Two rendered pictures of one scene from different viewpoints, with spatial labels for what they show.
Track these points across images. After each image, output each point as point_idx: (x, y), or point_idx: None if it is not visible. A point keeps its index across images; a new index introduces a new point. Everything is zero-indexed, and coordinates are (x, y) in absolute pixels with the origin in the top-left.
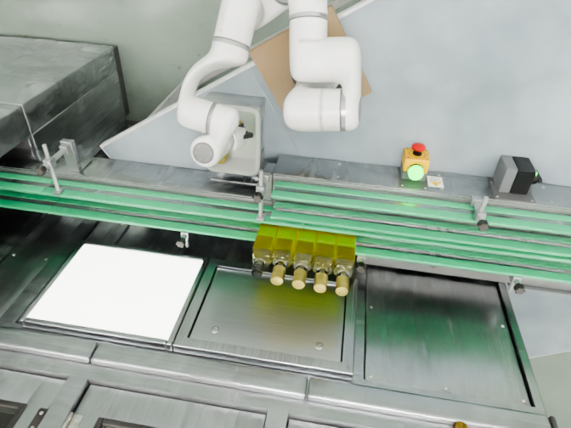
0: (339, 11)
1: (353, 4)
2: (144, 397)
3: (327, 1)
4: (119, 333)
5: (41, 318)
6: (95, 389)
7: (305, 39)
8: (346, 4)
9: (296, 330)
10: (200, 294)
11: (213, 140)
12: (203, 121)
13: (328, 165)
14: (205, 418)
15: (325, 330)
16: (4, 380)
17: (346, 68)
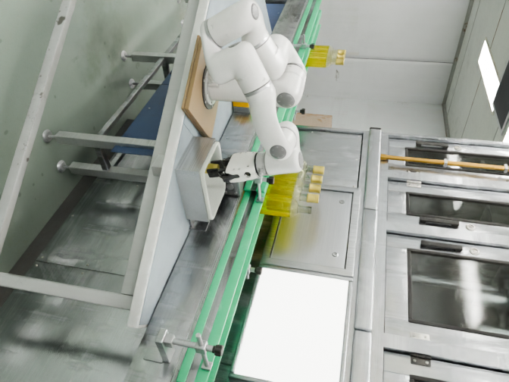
0: (16, 75)
1: (21, 61)
2: (388, 297)
3: (3, 73)
4: (347, 313)
5: (338, 380)
6: (388, 330)
7: (276, 49)
8: (17, 65)
9: (331, 211)
10: (302, 264)
11: (298, 147)
12: (295, 139)
13: (227, 143)
14: (395, 262)
15: (329, 198)
16: None
17: (291, 49)
